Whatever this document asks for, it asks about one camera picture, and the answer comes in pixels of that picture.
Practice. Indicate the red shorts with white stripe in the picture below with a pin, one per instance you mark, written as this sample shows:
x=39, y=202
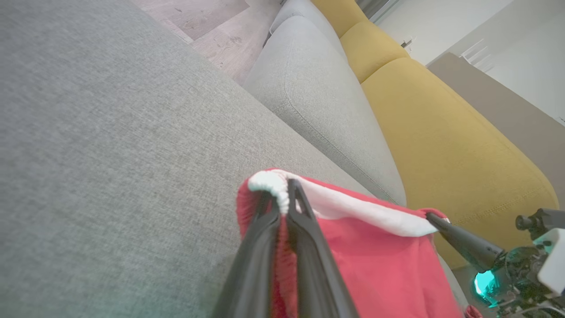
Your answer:
x=375, y=265

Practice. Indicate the small yellow sofa backrest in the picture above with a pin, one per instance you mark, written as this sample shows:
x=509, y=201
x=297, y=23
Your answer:
x=371, y=48
x=335, y=11

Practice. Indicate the wide yellow sofa backrest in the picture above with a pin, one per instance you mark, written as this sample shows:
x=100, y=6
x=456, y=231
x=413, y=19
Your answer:
x=441, y=145

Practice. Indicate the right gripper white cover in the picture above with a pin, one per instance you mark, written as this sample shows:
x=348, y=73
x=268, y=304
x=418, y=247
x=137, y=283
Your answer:
x=551, y=265

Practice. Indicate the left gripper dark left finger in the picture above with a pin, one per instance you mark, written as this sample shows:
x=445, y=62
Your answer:
x=256, y=265

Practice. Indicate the large grey sofa chaise cushion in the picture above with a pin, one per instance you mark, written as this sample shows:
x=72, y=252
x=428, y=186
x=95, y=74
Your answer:
x=110, y=132

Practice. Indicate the grey sofa seat cushion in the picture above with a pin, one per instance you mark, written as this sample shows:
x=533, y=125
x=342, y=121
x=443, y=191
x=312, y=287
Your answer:
x=318, y=97
x=304, y=13

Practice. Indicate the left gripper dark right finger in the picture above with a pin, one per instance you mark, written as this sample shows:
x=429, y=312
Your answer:
x=313, y=265

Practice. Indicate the wall socket plug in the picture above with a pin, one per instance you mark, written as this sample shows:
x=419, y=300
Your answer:
x=407, y=43

